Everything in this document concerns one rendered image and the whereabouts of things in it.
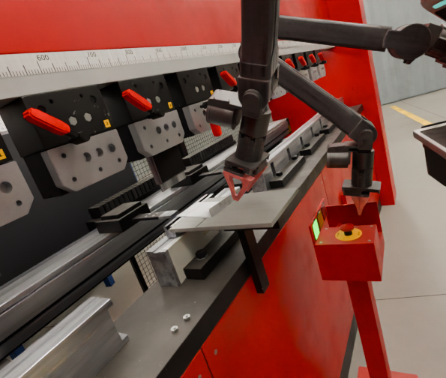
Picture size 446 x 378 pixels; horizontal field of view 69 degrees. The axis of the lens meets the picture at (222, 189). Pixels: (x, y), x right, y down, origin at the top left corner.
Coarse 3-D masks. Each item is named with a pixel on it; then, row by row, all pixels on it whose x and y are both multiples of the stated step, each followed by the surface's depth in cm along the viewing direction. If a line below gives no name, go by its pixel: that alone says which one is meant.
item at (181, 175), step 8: (160, 152) 77; (168, 152) 80; (176, 152) 82; (152, 160) 75; (160, 160) 77; (168, 160) 79; (176, 160) 82; (152, 168) 76; (160, 168) 77; (168, 168) 79; (176, 168) 82; (184, 168) 84; (160, 176) 76; (168, 176) 79; (176, 176) 82; (184, 176) 85; (160, 184) 77; (168, 184) 80
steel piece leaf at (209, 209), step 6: (228, 198) 79; (204, 204) 85; (210, 204) 83; (216, 204) 75; (222, 204) 77; (228, 204) 78; (198, 210) 82; (204, 210) 80; (210, 210) 74; (216, 210) 75; (186, 216) 80; (192, 216) 79; (198, 216) 77; (204, 216) 76; (210, 216) 75
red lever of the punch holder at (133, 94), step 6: (126, 90) 63; (132, 90) 63; (126, 96) 62; (132, 96) 63; (138, 96) 64; (132, 102) 64; (138, 102) 64; (144, 102) 65; (138, 108) 66; (144, 108) 66; (150, 108) 67; (150, 114) 69; (156, 114) 68; (162, 114) 68
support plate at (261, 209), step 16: (272, 192) 78; (288, 192) 74; (224, 208) 77; (240, 208) 74; (256, 208) 71; (272, 208) 68; (176, 224) 77; (192, 224) 74; (208, 224) 71; (224, 224) 68; (240, 224) 65; (256, 224) 63; (272, 224) 62
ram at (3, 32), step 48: (0, 0) 48; (48, 0) 55; (96, 0) 63; (144, 0) 74; (192, 0) 91; (240, 0) 116; (288, 0) 162; (0, 48) 47; (48, 48) 54; (96, 48) 62; (288, 48) 154; (0, 96) 47
